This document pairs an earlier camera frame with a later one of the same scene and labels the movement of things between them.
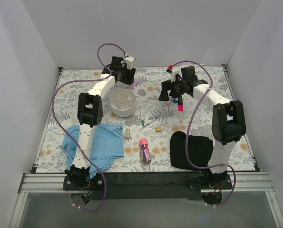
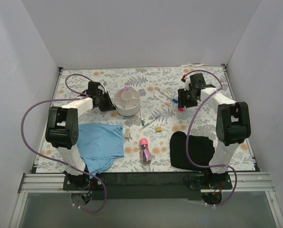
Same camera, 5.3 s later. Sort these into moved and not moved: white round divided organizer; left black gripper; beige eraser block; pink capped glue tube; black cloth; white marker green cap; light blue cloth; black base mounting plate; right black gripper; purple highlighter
Moved: right black gripper; white round divided organizer; left black gripper; purple highlighter
Not moved: beige eraser block; light blue cloth; white marker green cap; pink capped glue tube; black base mounting plate; black cloth
